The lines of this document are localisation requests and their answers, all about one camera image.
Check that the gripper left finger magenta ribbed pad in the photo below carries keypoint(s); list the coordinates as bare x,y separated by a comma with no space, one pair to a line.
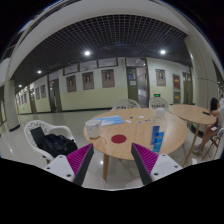
72,167

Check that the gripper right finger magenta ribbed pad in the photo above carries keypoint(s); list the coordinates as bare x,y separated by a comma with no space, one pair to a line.
152,166

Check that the clear water bottle blue label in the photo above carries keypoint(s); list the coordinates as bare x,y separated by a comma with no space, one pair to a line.
159,126

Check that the black backpack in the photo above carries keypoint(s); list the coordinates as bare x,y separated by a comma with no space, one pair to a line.
53,144

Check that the red round coaster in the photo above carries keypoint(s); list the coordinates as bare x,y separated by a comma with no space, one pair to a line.
118,138

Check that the white mug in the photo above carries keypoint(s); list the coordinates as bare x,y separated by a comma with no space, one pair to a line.
93,128

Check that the white plastic armchair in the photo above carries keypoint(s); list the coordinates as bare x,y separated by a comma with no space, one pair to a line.
47,129

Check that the round wooden table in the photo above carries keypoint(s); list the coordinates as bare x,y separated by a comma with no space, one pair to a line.
192,114
137,127

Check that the blue paper sheets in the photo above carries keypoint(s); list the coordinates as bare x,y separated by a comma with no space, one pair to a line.
111,120

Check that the white lattice chair right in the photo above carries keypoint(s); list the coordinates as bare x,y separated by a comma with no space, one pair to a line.
158,102

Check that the white lattice chair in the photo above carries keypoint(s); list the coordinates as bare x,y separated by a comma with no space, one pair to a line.
158,102
125,104

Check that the white lattice chair left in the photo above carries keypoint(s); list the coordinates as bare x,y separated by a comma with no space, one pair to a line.
125,104

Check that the open grey door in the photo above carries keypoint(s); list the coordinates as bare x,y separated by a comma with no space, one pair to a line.
142,87

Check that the red notice board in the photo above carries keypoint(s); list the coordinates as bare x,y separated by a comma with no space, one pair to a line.
176,82

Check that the framed portrait on wall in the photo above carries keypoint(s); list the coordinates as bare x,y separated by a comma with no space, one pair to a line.
88,81
108,79
71,83

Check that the framed portrait right wall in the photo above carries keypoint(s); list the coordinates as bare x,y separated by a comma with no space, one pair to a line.
160,77

